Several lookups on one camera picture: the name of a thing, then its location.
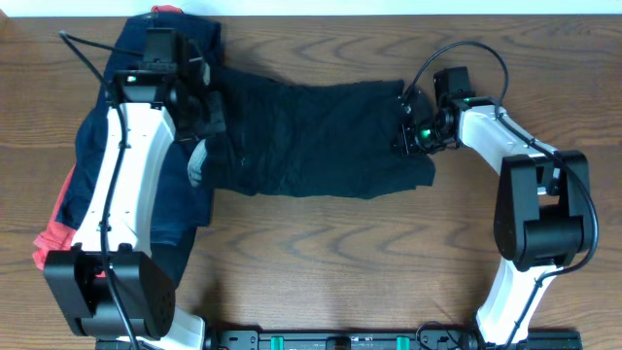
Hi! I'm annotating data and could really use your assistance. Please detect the black garment under pile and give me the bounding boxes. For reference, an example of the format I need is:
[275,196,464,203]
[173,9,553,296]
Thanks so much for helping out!
[151,227,197,287]

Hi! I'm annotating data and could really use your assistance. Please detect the red shorts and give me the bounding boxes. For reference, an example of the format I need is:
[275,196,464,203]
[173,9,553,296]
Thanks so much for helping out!
[33,5,183,271]

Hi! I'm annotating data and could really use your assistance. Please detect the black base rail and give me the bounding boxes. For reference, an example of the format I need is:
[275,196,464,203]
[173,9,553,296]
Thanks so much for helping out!
[203,330,584,350]

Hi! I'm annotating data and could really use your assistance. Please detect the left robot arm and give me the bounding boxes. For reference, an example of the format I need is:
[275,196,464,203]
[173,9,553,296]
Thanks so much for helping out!
[44,28,225,349]

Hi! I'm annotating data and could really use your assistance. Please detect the black shorts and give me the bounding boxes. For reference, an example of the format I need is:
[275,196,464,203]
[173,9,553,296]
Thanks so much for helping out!
[188,67,435,199]

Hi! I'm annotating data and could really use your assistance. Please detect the navy blue shorts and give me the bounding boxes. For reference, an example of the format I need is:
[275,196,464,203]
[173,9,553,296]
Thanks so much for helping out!
[53,12,224,245]

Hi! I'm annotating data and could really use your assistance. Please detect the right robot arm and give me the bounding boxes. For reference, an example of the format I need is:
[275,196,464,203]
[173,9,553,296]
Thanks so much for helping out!
[395,67,600,349]

